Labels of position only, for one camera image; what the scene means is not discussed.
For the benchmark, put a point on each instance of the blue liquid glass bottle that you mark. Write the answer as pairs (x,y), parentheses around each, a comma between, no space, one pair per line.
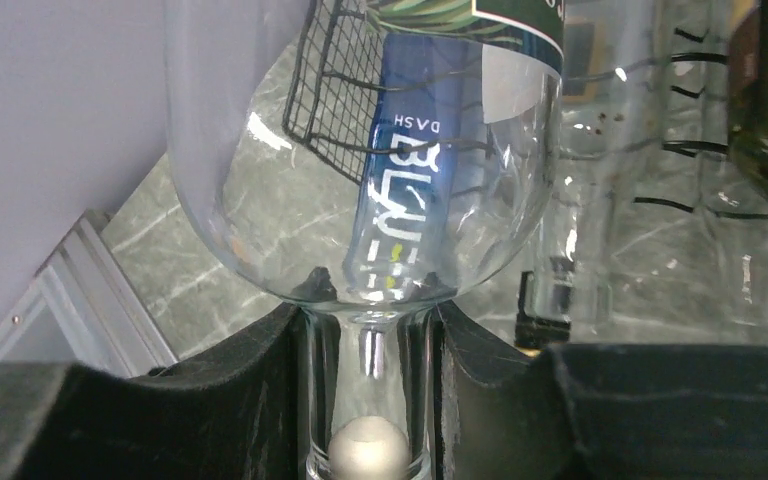
(425,133)

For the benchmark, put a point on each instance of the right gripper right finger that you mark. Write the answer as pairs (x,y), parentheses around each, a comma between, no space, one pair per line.
(596,411)

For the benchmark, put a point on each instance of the clear wine bottle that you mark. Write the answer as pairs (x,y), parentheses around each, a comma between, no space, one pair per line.
(691,261)

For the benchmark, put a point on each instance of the square black-capped liquor bottle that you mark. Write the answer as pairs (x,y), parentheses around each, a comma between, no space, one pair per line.
(564,289)

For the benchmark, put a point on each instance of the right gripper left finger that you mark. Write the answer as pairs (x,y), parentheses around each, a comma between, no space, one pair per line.
(229,412)

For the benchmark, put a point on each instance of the black wire wine rack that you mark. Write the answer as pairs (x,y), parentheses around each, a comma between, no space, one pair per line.
(335,86)

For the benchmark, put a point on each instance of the clear silver-capped bottle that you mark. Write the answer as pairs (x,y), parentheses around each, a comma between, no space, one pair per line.
(280,218)

